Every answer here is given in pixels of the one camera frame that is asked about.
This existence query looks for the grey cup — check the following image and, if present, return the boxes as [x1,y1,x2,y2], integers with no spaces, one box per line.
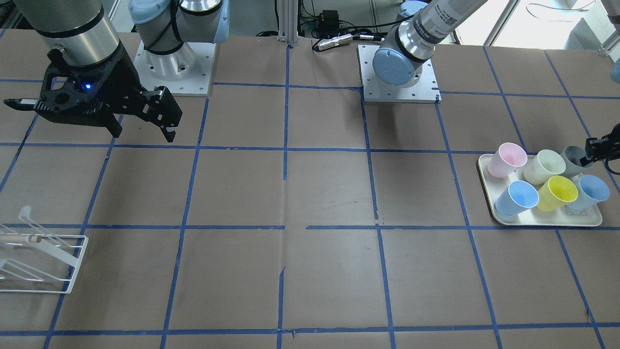
[560,145,593,178]

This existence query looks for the light blue cup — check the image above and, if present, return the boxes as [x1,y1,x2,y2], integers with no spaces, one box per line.
[566,174,610,211]
[493,180,540,217]

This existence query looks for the light blue cup near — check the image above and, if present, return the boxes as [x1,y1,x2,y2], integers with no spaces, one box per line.
[566,174,610,211]

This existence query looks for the white wire cup rack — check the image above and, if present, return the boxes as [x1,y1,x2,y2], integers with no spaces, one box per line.
[0,206,89,294]

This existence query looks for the pale green cup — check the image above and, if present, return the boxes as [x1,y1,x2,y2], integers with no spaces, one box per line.
[523,149,566,185]

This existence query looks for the light blue cup far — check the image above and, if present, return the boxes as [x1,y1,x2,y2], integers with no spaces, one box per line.
[493,180,540,217]

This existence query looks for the yellow cup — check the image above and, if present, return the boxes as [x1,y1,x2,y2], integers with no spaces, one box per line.
[536,176,578,212]

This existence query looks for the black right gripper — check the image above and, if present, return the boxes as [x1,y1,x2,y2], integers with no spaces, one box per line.
[4,42,183,143]

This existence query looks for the pink cup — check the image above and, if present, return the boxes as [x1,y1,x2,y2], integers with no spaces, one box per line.
[487,142,528,178]

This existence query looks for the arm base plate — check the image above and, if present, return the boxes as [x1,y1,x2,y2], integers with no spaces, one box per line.
[134,42,217,97]
[358,45,442,103]

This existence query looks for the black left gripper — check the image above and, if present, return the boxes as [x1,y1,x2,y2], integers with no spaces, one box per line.
[585,124,620,163]

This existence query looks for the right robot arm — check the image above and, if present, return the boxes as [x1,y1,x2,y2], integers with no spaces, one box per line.
[4,0,230,142]

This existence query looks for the beige serving tray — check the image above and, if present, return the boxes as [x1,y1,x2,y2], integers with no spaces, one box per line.
[477,153,603,227]

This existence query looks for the aluminium frame post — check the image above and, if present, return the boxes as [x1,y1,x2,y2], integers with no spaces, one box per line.
[275,0,299,47]

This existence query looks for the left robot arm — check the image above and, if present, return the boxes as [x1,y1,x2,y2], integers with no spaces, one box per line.
[372,0,620,166]

